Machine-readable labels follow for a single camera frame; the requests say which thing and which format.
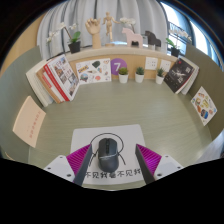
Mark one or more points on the white card with small illustrations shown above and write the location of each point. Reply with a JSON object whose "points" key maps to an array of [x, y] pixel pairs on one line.
{"points": [[93, 70]]}

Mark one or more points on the window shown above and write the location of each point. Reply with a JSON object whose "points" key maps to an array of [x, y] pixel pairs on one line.
{"points": [[183, 23]]}

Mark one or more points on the stack of white books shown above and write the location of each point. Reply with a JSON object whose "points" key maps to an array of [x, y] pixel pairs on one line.
{"points": [[194, 76]]}

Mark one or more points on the magazine with red spine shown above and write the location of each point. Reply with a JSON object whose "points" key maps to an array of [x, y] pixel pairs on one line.
{"points": [[63, 76]]}

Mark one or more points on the wooden artist mannequin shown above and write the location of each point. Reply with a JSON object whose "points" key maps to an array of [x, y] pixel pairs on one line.
{"points": [[109, 25]]}

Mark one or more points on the wooden hand model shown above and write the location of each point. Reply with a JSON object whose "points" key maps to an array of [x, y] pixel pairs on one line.
{"points": [[94, 30]]}

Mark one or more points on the grey pleated curtain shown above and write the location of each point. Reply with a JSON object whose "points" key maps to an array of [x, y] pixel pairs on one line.
{"points": [[83, 10]]}

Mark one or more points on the pale pink card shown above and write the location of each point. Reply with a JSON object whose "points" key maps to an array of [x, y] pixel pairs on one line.
{"points": [[29, 121]]}

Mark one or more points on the round purple number sign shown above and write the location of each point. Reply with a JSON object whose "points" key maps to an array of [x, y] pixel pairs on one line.
{"points": [[117, 65]]}

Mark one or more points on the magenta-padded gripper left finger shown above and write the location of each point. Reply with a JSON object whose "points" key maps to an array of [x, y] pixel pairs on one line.
{"points": [[63, 165]]}

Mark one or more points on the pink wooden horse figure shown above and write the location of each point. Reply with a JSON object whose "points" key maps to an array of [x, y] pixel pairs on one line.
{"points": [[131, 36]]}

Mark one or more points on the white book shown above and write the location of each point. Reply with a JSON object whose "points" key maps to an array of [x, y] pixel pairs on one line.
{"points": [[35, 83]]}

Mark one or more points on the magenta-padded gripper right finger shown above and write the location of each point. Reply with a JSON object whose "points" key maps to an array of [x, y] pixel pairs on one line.
{"points": [[163, 165]]}

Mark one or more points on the white wall socket plate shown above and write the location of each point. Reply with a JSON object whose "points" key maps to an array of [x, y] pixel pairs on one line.
{"points": [[151, 63], [165, 65]]}

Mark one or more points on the green desk divider panel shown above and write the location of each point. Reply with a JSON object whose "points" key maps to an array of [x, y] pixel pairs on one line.
{"points": [[13, 80], [210, 73]]}

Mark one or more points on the black wooden horse figure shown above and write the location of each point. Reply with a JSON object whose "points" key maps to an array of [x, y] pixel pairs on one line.
{"points": [[152, 39]]}

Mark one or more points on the black computer mouse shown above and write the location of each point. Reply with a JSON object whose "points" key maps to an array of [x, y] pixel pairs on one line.
{"points": [[108, 155]]}

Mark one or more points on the dark cover book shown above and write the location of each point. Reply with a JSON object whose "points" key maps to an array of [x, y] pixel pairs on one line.
{"points": [[178, 75]]}

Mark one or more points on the white sheet of colourful stickers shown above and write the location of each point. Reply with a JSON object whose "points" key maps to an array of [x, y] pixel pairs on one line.
{"points": [[204, 106]]}

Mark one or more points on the white orchid in black pot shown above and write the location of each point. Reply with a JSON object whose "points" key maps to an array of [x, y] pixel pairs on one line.
{"points": [[175, 51], [74, 46], [128, 21]]}

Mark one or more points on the white mouse pad with drawing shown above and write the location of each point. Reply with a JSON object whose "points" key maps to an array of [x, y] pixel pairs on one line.
{"points": [[130, 136]]}

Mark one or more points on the brown book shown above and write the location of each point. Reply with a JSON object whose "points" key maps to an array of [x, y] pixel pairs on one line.
{"points": [[46, 86]]}

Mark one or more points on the wooden back shelf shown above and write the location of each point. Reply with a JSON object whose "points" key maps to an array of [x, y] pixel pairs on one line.
{"points": [[106, 52]]}

